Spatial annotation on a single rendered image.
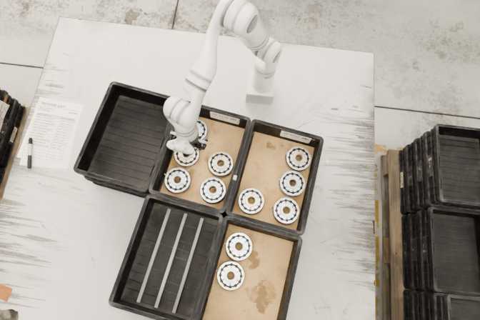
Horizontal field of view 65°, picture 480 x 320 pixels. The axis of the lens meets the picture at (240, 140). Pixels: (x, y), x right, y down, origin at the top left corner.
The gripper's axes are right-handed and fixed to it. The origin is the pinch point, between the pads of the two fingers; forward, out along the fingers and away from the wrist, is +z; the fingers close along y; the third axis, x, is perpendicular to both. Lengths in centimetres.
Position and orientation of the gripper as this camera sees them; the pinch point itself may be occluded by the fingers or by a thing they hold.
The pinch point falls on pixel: (191, 145)
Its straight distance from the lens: 141.4
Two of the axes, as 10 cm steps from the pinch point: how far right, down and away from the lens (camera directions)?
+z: -0.3, 3.3, 9.4
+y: -9.6, -2.8, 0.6
